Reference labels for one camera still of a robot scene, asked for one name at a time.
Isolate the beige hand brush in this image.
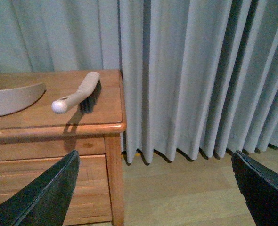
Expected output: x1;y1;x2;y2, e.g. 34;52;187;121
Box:
51;72;102;114

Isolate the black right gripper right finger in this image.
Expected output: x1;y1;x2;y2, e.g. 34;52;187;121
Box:
231;151;278;226

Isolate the wooden nightstand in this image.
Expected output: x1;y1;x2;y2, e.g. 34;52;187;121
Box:
0;69;127;226

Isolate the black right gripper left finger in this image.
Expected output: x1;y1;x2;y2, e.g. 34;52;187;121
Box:
0;150;80;226

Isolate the beige plastic dustpan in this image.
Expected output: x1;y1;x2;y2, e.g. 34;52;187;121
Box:
0;83;46;116

